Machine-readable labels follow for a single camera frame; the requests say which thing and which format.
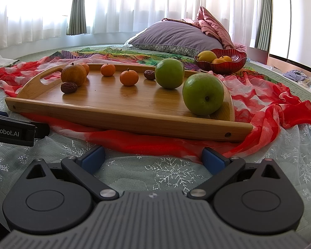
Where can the orange fruit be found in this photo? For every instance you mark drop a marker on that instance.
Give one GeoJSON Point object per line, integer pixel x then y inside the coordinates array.
{"type": "Point", "coordinates": [226, 58]}
{"type": "Point", "coordinates": [219, 61]}

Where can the red and white scarf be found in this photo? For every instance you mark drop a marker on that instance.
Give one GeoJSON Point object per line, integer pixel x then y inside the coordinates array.
{"type": "Point", "coordinates": [269, 103]}

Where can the white sheer curtain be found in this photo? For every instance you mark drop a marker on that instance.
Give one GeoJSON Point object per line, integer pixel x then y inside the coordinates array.
{"type": "Point", "coordinates": [145, 2]}

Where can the green curtain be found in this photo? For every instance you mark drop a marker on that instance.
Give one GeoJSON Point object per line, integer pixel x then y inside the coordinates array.
{"type": "Point", "coordinates": [76, 7]}
{"type": "Point", "coordinates": [264, 15]}

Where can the green apple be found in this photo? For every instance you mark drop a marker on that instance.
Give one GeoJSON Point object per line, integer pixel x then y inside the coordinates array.
{"type": "Point", "coordinates": [169, 73]}
{"type": "Point", "coordinates": [203, 94]}

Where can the lilac cloth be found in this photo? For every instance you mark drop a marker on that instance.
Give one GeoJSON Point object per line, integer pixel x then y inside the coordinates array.
{"type": "Point", "coordinates": [295, 75]}

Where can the small mandarin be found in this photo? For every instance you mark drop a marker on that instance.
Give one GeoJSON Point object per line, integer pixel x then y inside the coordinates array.
{"type": "Point", "coordinates": [129, 77]}
{"type": "Point", "coordinates": [108, 70]}

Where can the yellow mango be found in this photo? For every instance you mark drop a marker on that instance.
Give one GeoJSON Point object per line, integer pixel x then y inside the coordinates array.
{"type": "Point", "coordinates": [206, 56]}

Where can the multicoloured printed scarf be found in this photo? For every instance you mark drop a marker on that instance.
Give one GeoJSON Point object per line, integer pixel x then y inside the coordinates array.
{"type": "Point", "coordinates": [134, 54]}

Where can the dull brown orange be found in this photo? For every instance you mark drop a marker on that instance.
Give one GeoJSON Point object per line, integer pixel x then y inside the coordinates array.
{"type": "Point", "coordinates": [73, 75]}

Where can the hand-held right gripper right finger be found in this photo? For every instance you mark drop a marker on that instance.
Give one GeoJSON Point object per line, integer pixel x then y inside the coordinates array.
{"type": "Point", "coordinates": [213, 160]}

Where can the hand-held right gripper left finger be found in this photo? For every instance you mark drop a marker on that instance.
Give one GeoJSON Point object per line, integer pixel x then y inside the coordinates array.
{"type": "Point", "coordinates": [93, 159]}

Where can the snowflake tulle cloth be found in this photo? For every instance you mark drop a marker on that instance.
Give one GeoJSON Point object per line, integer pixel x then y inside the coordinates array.
{"type": "Point", "coordinates": [171, 171]}

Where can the large bright orange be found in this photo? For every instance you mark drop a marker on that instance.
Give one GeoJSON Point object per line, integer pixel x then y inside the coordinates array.
{"type": "Point", "coordinates": [86, 68]}

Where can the white pillow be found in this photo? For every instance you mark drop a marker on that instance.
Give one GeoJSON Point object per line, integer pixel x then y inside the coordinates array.
{"type": "Point", "coordinates": [134, 40]}

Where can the newspaper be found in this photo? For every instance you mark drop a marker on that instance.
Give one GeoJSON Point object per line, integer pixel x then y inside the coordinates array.
{"type": "Point", "coordinates": [2, 62]}

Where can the pink quilt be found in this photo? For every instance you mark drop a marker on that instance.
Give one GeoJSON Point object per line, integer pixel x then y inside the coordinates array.
{"type": "Point", "coordinates": [215, 23]}

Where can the wooden tray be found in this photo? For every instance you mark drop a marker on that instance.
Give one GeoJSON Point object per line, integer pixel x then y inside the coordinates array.
{"type": "Point", "coordinates": [132, 103]}

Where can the dark brown headboard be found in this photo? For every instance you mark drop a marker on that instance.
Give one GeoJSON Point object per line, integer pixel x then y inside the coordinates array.
{"type": "Point", "coordinates": [258, 54]}

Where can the white wardrobe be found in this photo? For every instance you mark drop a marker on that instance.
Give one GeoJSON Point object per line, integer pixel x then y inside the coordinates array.
{"type": "Point", "coordinates": [295, 18]}

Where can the dark red date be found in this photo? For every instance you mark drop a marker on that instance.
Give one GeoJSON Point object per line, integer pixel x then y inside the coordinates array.
{"type": "Point", "coordinates": [149, 74]}
{"type": "Point", "coordinates": [69, 87]}

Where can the purple pillow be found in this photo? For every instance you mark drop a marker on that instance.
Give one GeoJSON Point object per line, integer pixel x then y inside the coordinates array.
{"type": "Point", "coordinates": [176, 36]}

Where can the red ribbed bowl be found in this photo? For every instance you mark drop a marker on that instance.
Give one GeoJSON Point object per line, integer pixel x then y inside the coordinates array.
{"type": "Point", "coordinates": [230, 66]}

